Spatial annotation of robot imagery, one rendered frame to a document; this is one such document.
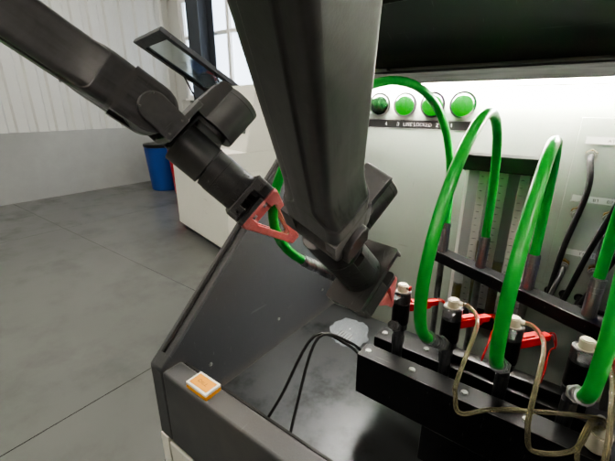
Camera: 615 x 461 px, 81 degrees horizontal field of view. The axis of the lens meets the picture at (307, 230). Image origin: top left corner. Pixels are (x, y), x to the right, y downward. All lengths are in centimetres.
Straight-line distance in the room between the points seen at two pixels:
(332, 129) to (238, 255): 55
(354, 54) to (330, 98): 2
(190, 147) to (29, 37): 18
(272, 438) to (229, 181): 35
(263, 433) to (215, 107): 45
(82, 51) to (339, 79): 36
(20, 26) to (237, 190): 27
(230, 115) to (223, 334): 44
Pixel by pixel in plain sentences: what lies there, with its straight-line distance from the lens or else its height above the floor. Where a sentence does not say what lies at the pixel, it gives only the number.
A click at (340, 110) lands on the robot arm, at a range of 19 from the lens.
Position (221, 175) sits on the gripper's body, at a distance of 49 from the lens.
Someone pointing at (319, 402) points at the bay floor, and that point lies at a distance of 78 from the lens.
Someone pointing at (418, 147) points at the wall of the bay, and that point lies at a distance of 85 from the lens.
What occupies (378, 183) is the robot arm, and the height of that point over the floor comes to 129.
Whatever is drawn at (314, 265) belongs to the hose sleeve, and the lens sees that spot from 57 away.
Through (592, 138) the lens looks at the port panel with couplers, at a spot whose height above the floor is 133.
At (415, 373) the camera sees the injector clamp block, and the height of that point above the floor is 98.
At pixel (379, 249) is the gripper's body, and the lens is 51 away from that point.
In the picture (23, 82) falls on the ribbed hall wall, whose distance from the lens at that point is 692.
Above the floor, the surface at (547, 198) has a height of 125.
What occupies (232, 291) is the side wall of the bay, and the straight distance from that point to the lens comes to 74.
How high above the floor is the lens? 138
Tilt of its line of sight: 19 degrees down
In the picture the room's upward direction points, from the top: straight up
